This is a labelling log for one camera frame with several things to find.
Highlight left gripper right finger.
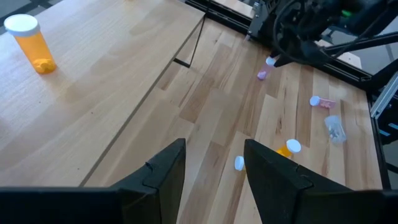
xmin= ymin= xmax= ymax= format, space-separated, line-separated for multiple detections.
xmin=243 ymin=138 xmax=398 ymax=224

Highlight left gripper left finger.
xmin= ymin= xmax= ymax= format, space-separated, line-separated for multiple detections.
xmin=0 ymin=138 xmax=187 ymax=224

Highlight pink pill bottle white cap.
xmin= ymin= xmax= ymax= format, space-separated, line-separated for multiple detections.
xmin=256 ymin=57 xmax=277 ymax=81
xmin=309 ymin=95 xmax=336 ymax=110

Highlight orange pill bottle white cap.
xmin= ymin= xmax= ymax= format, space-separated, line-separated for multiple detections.
xmin=275 ymin=138 xmax=302 ymax=158
xmin=3 ymin=14 xmax=58 ymax=75

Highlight yellow pill bottle white cap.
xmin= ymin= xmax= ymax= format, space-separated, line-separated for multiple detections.
xmin=234 ymin=155 xmax=246 ymax=172

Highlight clear pill bottle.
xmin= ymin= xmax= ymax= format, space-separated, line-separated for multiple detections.
xmin=324 ymin=114 xmax=348 ymax=144

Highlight wooden shelf black metal legs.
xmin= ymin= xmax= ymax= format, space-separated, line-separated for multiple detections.
xmin=0 ymin=0 xmax=206 ymax=189

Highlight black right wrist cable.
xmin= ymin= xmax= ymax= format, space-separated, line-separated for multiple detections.
xmin=272 ymin=0 xmax=315 ymax=65

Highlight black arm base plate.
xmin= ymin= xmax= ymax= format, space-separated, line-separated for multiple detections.
xmin=247 ymin=0 xmax=282 ymax=40

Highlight silver metal bracket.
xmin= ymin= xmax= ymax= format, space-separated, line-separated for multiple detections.
xmin=369 ymin=72 xmax=398 ymax=119

